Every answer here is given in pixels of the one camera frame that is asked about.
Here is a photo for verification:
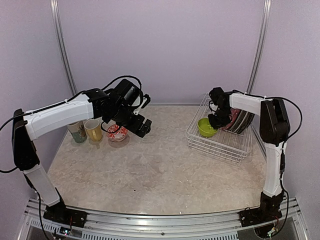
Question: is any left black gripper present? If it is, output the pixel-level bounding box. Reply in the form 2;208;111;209
108;103;152;138

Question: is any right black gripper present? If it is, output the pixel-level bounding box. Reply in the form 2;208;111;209
208;106;232;129

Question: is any green bowl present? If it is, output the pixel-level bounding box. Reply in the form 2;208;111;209
197;117;218;138

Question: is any white red patterned bowl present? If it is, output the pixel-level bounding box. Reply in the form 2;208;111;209
106;124;128;142

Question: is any black rimmed plate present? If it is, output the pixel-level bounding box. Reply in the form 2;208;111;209
238;112;255;135

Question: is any pale yellow mug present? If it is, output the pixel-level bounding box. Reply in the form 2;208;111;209
84;119;103;142

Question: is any teal floral mug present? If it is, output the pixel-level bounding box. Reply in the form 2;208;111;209
67;121;87;144

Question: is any dark red plate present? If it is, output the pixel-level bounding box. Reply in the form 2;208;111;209
232;110;249;134

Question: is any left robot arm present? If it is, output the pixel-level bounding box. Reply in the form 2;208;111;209
5;75;152;223

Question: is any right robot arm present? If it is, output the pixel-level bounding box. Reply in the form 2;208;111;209
208;87;295;198

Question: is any pink dotted plate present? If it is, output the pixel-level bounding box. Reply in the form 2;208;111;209
222;108;241;131

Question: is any white wire dish rack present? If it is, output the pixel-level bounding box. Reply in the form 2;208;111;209
186;94;253;163

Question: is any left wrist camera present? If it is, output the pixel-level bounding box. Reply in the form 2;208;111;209
133;93;151;116

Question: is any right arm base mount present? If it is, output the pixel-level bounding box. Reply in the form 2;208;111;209
238;191;284;227

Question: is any front aluminium rail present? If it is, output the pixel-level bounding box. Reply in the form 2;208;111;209
16;198;310;240

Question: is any right aluminium frame post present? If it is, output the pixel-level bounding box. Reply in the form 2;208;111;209
246;0;272;94

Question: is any aluminium frame post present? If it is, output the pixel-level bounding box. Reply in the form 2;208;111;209
246;0;272;94
50;0;78;95

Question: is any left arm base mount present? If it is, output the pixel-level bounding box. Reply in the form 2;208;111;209
43;196;88;228

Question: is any left aluminium frame post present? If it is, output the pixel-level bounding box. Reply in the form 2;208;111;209
50;0;78;95

